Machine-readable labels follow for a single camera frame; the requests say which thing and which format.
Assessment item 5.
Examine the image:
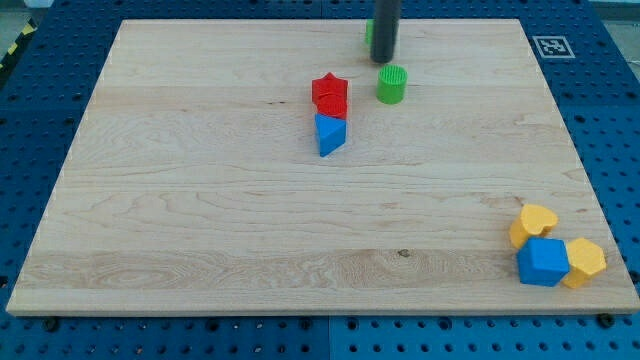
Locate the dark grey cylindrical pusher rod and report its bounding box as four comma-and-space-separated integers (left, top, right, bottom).
370, 0, 402, 64

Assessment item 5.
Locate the green cylinder block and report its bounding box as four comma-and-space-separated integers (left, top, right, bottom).
376, 64, 408, 105

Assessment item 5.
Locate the green block behind rod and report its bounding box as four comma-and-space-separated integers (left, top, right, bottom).
365, 19, 374, 46

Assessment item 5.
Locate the red star block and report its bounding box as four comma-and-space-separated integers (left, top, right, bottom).
311, 72, 348, 104

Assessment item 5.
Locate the blue triangle block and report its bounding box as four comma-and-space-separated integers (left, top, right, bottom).
315, 114, 347, 157

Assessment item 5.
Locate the white fiducial marker tag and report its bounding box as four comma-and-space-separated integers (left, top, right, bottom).
532, 35, 575, 59

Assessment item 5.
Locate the light wooden board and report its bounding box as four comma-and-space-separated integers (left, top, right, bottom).
7, 19, 639, 317

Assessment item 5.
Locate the yellow heart block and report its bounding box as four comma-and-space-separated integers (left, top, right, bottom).
509, 204, 559, 249

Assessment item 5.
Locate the blue cube block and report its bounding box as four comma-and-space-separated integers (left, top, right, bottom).
516, 237, 570, 287

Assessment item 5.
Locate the yellow hexagon block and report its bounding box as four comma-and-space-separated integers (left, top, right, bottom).
562, 238, 607, 289

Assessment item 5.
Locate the black yellow hazard tape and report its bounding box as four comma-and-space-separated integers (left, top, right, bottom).
1, 18, 38, 73

